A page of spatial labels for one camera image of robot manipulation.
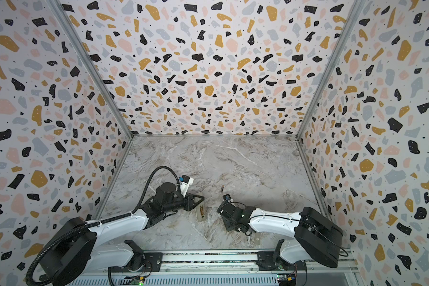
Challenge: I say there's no electronics board with wires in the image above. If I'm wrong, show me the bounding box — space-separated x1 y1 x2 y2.
122 275 149 286

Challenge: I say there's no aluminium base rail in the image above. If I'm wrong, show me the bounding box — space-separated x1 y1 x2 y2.
72 249 363 286

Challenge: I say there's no white remote control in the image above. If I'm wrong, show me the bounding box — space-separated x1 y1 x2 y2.
196 203 207 222

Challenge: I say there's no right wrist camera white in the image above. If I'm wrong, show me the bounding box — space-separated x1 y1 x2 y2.
222 194 232 202

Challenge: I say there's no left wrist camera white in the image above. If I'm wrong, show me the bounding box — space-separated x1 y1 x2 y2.
179 175 194 197

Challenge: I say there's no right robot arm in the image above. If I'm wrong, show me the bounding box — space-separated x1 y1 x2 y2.
217 201 343 268

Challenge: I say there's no right electronics board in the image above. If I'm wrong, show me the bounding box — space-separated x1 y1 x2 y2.
277 273 297 286

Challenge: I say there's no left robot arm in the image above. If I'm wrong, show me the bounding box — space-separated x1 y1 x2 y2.
25 182 204 286

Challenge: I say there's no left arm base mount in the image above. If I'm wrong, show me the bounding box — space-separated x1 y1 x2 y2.
112 252 163 275

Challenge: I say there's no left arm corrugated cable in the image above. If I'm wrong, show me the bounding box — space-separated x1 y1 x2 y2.
24 166 181 286

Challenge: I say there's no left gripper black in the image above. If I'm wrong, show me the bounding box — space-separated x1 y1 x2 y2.
162 192 204 215

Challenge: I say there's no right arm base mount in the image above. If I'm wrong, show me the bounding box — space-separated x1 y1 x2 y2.
256 239 310 271

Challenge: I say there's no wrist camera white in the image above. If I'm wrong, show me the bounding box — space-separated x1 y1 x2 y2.
179 175 194 197
222 194 232 202

